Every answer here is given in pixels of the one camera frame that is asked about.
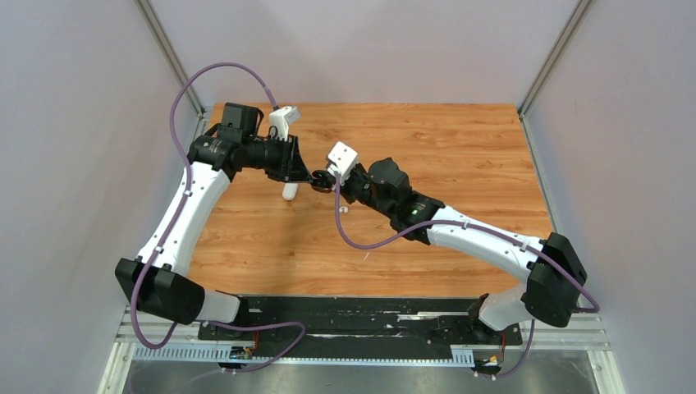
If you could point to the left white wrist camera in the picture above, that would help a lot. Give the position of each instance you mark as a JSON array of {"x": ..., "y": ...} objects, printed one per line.
[{"x": 280, "y": 121}]

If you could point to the white earbud charging case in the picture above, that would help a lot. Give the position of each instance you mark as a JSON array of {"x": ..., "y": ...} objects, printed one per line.
[{"x": 289, "y": 191}]

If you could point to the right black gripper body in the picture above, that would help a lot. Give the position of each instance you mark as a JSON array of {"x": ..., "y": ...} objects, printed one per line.
[{"x": 356, "y": 187}]

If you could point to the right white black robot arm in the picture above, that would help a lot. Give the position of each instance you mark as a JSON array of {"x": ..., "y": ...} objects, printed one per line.
[{"x": 550, "y": 274}]

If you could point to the aluminium frame post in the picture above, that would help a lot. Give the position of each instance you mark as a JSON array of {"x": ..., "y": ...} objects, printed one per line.
[
  {"x": 157, "y": 30},
  {"x": 557, "y": 50}
]

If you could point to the right aluminium frame post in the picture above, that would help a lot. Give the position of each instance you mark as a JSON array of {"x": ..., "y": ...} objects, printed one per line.
[{"x": 557, "y": 50}]

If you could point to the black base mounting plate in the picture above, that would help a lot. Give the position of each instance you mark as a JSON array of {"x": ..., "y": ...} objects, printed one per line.
[{"x": 362, "y": 326}]

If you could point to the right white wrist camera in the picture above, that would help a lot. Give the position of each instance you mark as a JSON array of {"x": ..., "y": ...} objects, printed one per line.
[{"x": 341, "y": 160}]

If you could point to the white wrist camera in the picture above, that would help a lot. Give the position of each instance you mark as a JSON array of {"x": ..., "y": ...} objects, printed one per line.
[
  {"x": 341, "y": 160},
  {"x": 280, "y": 121}
]

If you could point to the grey slotted cable duct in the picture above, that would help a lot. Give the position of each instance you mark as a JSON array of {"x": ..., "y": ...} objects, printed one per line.
[{"x": 228, "y": 354}]

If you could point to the black earbud charging case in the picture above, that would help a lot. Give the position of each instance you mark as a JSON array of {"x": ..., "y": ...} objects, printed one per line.
[{"x": 317, "y": 183}]

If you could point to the left aluminium frame post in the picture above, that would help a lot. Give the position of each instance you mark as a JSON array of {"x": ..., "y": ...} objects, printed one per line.
[{"x": 157, "y": 30}]

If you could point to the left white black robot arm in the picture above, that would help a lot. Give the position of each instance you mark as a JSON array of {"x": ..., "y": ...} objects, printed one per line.
[{"x": 157, "y": 277}]

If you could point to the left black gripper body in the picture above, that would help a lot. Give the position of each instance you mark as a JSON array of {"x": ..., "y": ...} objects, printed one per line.
[{"x": 277, "y": 158}]

